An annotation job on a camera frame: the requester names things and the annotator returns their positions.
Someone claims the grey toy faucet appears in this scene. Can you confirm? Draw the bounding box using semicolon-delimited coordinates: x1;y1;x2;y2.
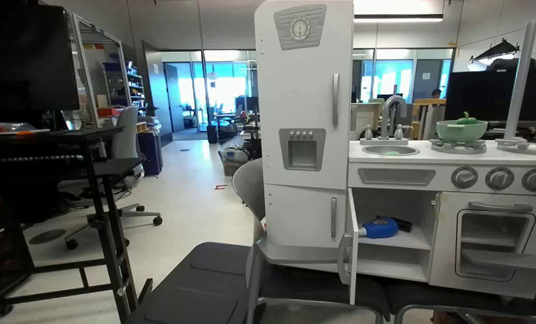
359;96;407;148

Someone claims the white toy kitchen counter unit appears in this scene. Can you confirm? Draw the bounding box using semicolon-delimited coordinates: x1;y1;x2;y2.
337;141;536;300

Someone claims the black computer monitor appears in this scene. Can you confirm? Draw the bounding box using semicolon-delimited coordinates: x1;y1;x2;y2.
0;0;76;130

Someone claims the white lower cabinet door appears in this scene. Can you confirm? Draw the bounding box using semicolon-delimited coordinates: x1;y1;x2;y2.
335;192;359;307

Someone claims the grey toy sink basin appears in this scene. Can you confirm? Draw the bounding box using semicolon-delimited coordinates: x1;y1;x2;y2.
362;147;418;157

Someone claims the grey stove knob middle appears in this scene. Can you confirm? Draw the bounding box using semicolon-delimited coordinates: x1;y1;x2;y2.
485;168;514;192

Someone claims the grey toy stove burner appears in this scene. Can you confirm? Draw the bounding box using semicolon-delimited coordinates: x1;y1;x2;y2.
429;139;487;156

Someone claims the blue toy bottle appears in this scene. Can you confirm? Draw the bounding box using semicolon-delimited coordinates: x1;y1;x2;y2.
359;219;411;238

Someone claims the white toy fridge cupboard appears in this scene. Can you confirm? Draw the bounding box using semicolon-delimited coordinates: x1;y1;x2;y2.
253;0;353;264

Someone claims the grey office chair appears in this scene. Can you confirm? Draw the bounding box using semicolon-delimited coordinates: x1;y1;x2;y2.
57;107;163;253

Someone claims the white toy oven door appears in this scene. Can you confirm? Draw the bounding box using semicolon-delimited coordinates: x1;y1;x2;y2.
431;193;536;298

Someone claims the green toy bell pepper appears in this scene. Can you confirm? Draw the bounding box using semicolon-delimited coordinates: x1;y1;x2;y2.
456;112;478;125

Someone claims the black standing desk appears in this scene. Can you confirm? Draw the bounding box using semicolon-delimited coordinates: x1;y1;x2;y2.
0;125;147;323

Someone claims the mint green toy pot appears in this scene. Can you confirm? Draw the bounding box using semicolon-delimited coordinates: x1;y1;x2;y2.
436;121;487;143

